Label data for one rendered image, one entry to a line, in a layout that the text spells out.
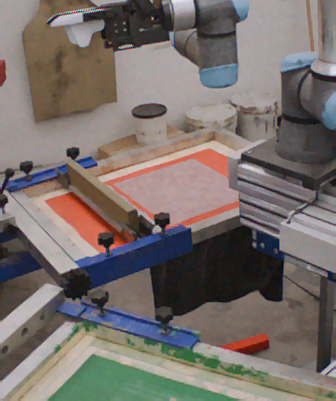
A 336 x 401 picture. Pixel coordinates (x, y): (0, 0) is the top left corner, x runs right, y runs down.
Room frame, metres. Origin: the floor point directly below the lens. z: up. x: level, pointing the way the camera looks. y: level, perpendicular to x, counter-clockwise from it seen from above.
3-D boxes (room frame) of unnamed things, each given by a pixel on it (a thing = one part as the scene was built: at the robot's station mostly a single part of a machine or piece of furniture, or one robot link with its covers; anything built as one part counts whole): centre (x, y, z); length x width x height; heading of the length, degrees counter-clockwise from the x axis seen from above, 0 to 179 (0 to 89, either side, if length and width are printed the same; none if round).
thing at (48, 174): (2.10, 0.36, 0.97); 0.30 x 0.05 x 0.07; 119
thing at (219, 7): (1.34, -0.12, 1.65); 0.11 x 0.08 x 0.09; 107
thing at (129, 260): (1.62, 0.09, 0.97); 0.30 x 0.05 x 0.07; 119
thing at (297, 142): (1.54, -0.33, 1.31); 0.15 x 0.15 x 0.10
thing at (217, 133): (1.97, 0.01, 0.97); 0.79 x 0.58 x 0.04; 119
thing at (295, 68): (1.54, -0.33, 1.42); 0.13 x 0.12 x 0.14; 17
